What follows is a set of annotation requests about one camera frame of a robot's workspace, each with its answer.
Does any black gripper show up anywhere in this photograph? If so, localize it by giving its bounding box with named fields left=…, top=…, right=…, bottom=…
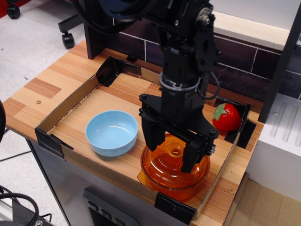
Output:
left=139, top=77, right=218, bottom=173

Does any orange transparent pot lid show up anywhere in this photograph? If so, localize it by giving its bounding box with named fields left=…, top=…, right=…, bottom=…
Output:
left=141, top=134, right=210, bottom=190

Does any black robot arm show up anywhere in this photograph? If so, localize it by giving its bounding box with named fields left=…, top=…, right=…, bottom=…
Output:
left=72, top=0, right=220, bottom=173

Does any orange transparent pot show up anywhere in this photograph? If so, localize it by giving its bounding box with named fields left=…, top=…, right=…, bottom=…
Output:
left=138, top=136, right=211, bottom=201

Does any red toy strawberry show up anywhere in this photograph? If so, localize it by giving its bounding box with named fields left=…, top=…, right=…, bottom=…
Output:
left=212, top=103, right=242, bottom=131

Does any light blue bowl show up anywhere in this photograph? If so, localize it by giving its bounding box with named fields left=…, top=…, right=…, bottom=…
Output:
left=86, top=110, right=138, bottom=157

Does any grey oven control panel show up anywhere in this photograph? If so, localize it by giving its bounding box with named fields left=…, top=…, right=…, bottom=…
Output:
left=82, top=189, right=139, bottom=226

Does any black office chair base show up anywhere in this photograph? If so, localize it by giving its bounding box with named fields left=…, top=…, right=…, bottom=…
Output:
left=58, top=14, right=83, bottom=49

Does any black chair caster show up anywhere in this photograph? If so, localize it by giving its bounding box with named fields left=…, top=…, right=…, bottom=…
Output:
left=7, top=0, right=21, bottom=19

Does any black right shelf post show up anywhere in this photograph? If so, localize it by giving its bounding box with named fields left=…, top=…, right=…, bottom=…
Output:
left=258, top=5, right=301, bottom=123

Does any black shelf post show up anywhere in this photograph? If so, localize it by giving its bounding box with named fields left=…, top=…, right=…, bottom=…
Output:
left=258, top=5, right=301, bottom=123
left=81, top=0, right=115, bottom=60

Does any black left shelf post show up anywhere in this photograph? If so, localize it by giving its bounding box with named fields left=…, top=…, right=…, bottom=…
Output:
left=81, top=0, right=115, bottom=60

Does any black cable on floor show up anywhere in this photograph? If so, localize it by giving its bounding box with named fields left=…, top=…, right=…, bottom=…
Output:
left=0, top=185, right=52, bottom=223

